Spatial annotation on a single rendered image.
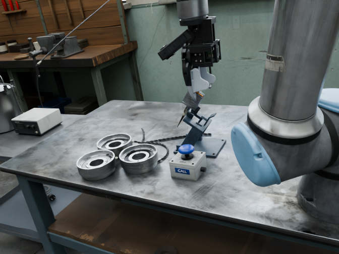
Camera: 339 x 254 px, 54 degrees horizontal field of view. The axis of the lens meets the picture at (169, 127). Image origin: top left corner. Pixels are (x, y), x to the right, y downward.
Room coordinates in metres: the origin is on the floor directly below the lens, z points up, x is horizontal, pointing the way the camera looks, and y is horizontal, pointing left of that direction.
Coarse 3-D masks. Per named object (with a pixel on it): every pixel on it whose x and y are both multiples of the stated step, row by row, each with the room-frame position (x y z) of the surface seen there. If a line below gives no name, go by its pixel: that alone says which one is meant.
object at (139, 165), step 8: (144, 144) 0.85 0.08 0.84; (128, 152) 0.84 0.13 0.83; (136, 152) 0.83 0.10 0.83; (144, 152) 0.82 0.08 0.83; (120, 160) 0.78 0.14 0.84; (136, 160) 0.78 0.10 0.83; (144, 160) 0.75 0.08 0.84; (152, 160) 0.76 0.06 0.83; (128, 168) 0.76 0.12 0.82; (136, 168) 0.75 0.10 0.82; (144, 168) 0.75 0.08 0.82; (152, 168) 0.77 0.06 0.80
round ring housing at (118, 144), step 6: (102, 138) 0.93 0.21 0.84; (108, 138) 0.94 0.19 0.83; (114, 138) 0.95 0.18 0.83; (126, 138) 0.93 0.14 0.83; (102, 144) 0.91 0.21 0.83; (108, 144) 0.91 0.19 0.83; (114, 144) 0.92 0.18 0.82; (120, 144) 0.92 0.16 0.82; (126, 144) 0.87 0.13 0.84; (132, 144) 0.90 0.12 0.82; (114, 150) 0.85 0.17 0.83; (120, 150) 0.85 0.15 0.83
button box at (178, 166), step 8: (192, 152) 0.75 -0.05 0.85; (200, 152) 0.74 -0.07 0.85; (176, 160) 0.72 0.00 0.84; (184, 160) 0.71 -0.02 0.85; (192, 160) 0.71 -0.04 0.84; (200, 160) 0.71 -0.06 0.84; (176, 168) 0.71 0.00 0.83; (184, 168) 0.69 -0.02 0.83; (192, 168) 0.68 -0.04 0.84; (200, 168) 0.71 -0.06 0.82; (176, 176) 0.71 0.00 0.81; (184, 176) 0.70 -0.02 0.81; (192, 176) 0.68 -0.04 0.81
